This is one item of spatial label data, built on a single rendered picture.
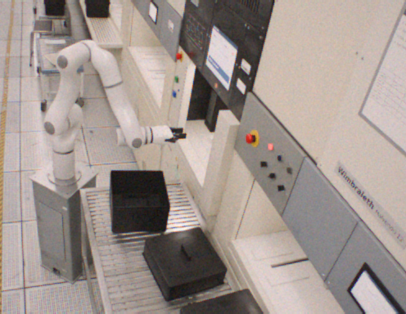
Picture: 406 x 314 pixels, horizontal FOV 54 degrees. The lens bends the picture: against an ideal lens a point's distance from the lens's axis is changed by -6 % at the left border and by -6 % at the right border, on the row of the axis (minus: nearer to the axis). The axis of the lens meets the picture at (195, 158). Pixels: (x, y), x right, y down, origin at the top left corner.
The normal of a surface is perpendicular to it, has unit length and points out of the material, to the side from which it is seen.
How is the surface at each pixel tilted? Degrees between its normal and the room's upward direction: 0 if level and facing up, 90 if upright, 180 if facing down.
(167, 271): 0
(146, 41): 90
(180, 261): 0
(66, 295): 0
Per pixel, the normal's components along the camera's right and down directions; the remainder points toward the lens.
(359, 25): -0.93, 0.07
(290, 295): 0.16, -0.80
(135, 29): 0.33, 0.59
